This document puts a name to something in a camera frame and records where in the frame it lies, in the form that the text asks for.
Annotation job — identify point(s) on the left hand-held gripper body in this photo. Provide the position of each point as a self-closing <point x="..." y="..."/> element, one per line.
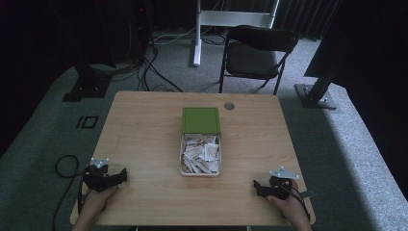
<point x="96" y="179"/>

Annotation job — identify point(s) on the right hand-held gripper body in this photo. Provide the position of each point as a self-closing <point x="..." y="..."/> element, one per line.
<point x="280" y="187"/>

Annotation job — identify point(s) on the white drawer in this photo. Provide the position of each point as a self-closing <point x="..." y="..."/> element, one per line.
<point x="181" y="160"/>

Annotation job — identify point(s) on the green box lid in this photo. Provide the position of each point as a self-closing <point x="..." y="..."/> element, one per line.
<point x="200" y="120"/>

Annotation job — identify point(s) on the person's right hand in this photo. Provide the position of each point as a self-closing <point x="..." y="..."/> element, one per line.
<point x="293" y="207"/>

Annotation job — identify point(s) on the person's left hand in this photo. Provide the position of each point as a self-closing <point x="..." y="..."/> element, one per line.
<point x="93" y="205"/>

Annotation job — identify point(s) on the pile of white packets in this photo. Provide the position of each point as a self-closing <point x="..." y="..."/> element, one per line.
<point x="200" y="154"/>

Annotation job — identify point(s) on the grey round table grommet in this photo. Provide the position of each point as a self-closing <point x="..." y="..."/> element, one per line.
<point x="229" y="106"/>

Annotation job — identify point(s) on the black metal stand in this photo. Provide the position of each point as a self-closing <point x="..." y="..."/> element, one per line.
<point x="316" y="96"/>
<point x="88" y="85"/>

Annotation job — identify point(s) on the black folding chair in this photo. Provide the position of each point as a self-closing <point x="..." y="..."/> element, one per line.
<point x="251" y="59"/>

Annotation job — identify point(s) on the dark equipment tower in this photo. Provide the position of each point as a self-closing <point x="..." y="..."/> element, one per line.
<point x="133" y="29"/>

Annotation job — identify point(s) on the dark curtain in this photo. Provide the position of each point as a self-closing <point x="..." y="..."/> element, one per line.
<point x="304" y="16"/>

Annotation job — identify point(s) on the white desk frame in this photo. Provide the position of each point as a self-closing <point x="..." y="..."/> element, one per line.
<point x="231" y="18"/>

